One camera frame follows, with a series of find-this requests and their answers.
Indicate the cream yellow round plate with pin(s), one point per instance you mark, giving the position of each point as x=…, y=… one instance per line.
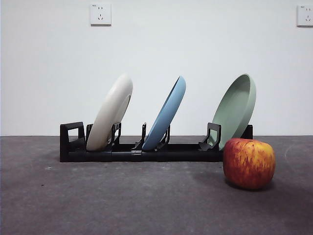
x=110, y=110

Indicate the red yellow apple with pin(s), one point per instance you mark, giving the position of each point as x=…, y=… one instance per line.
x=249, y=164

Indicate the blue round plate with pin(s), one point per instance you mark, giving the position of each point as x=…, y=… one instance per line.
x=166, y=110

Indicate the black plate rack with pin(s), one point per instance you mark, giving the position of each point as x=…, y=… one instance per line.
x=171, y=154

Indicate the green round plate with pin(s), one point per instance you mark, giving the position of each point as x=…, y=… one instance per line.
x=234, y=105

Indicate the white wall socket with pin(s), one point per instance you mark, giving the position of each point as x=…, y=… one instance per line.
x=305, y=16
x=100, y=14

